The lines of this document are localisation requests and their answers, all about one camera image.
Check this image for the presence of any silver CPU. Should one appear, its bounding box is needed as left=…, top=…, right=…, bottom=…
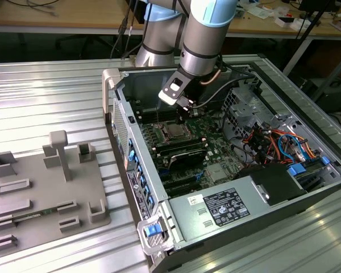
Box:
left=167, top=125, right=190, bottom=140

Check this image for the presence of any metal socket cover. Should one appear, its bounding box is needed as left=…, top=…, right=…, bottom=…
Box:
left=159, top=121, right=198, bottom=144

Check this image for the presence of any black RAM slot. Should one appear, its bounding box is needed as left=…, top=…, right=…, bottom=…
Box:
left=155, top=139, right=205, bottom=151
left=158, top=146, right=208, bottom=158
left=154, top=135, right=204, bottom=148
left=135, top=102, right=178, bottom=113
left=136, top=106, right=179, bottom=117
left=139, top=110, right=179, bottom=120
left=141, top=114, right=179, bottom=124
left=157, top=142, right=207, bottom=155

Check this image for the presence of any CPU socket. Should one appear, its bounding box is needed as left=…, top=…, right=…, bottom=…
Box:
left=158, top=121, right=199, bottom=144

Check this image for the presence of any black expansion slot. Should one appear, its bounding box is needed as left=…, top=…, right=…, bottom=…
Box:
left=164, top=181, right=202, bottom=197
left=161, top=173, right=199, bottom=187

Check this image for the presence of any black plastic drive cover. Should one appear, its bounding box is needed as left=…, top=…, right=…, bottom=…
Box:
left=233, top=163, right=308, bottom=207

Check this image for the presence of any metal drive cage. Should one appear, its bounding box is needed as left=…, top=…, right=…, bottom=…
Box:
left=219, top=86, right=277, bottom=140

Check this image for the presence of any green motherboard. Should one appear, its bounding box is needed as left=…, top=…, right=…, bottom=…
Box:
left=130, top=98, right=247, bottom=200

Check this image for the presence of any graphics card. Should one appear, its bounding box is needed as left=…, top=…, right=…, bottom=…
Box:
left=167, top=149, right=209, bottom=173

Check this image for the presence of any silver chipset heatsink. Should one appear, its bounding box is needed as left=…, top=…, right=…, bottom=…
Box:
left=206, top=164, right=227, bottom=183

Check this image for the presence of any grey PC case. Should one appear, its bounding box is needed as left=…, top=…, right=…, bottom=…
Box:
left=101, top=61, right=341, bottom=273

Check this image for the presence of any small white box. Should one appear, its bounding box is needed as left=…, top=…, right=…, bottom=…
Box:
left=277, top=16, right=305, bottom=31

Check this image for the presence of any blue disk carrier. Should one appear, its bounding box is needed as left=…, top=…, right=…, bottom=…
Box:
left=288, top=155, right=330, bottom=177

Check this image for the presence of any silver power supply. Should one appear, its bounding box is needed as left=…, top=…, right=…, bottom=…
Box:
left=168, top=175, right=273, bottom=243

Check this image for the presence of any wooden desk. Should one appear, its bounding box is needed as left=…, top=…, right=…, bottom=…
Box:
left=0, top=0, right=341, bottom=75

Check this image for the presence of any blue case latch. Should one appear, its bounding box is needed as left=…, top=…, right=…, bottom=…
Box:
left=144, top=224, right=163, bottom=237

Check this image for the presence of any grey parts rack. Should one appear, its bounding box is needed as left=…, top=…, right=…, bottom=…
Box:
left=0, top=130, right=112, bottom=261

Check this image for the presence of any green RAM stick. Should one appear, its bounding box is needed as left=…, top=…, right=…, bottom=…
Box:
left=13, top=206, right=59, bottom=224

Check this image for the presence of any copper coloured cable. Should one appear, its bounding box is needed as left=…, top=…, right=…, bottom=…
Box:
left=200, top=68, right=222, bottom=86

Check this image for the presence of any black camera cable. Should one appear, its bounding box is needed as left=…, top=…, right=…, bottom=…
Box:
left=193, top=61, right=258, bottom=109

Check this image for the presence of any grey case handle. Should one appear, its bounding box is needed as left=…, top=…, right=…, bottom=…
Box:
left=136, top=215, right=174, bottom=256
left=101, top=69, right=123, bottom=115

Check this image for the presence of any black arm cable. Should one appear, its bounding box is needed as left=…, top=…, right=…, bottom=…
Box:
left=110, top=11, right=140, bottom=60

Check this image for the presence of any blue wire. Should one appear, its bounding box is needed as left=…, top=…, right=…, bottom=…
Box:
left=277, top=133, right=307, bottom=163

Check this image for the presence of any orange wire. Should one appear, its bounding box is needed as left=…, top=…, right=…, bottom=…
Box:
left=268, top=128, right=322, bottom=160

